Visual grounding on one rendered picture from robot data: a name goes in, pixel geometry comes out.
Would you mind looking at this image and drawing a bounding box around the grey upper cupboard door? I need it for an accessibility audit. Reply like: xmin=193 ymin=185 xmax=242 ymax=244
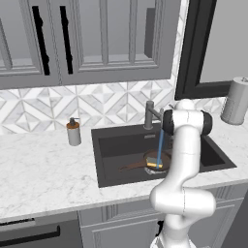
xmin=0 ymin=0 xmax=61 ymax=90
xmin=52 ymin=0 xmax=182 ymax=86

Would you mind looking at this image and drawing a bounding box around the grey tap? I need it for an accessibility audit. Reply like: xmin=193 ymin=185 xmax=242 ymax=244
xmin=143 ymin=100 xmax=167 ymax=131

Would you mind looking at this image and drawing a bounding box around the small black cupboard handle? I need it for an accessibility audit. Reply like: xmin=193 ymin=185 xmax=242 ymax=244
xmin=157 ymin=220 xmax=165 ymax=237

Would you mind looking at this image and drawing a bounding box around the grey lower cupboard door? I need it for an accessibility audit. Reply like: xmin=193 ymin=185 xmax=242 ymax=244
xmin=190 ymin=197 xmax=245 ymax=248
xmin=78 ymin=211 xmax=167 ymax=248

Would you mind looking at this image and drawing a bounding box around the brown pan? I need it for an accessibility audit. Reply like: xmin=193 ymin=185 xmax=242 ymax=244
xmin=118 ymin=148 xmax=172 ymax=174

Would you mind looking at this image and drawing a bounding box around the black dishwasher handle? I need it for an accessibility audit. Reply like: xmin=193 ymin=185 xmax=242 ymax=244
xmin=0 ymin=225 xmax=62 ymax=248

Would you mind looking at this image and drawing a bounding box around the grey paper towel roll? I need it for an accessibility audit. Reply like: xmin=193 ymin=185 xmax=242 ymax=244
xmin=220 ymin=77 xmax=248 ymax=126

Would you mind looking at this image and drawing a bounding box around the dark grey dishwasher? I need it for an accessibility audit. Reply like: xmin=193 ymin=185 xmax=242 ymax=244
xmin=0 ymin=211 xmax=83 ymax=248

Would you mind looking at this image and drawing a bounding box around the black window frame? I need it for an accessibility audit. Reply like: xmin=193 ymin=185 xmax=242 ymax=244
xmin=174 ymin=0 xmax=248 ymax=101

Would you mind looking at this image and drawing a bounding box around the black sink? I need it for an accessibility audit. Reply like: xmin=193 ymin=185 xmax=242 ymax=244
xmin=90 ymin=120 xmax=237 ymax=189

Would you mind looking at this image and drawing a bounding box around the grey soap dispenser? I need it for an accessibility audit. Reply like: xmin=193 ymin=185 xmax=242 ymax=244
xmin=66 ymin=116 xmax=82 ymax=147

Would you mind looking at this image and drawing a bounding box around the yellow sponge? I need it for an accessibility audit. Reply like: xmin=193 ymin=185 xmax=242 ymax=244
xmin=145 ymin=156 xmax=165 ymax=170

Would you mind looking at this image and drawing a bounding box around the grey cupboard door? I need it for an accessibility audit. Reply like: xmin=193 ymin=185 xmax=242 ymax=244
xmin=52 ymin=0 xmax=182 ymax=86
xmin=0 ymin=0 xmax=61 ymax=90
xmin=78 ymin=211 xmax=167 ymax=248
xmin=190 ymin=197 xmax=245 ymax=248

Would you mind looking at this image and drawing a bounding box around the blue water stream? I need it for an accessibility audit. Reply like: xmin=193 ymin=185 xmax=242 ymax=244
xmin=156 ymin=129 xmax=166 ymax=170

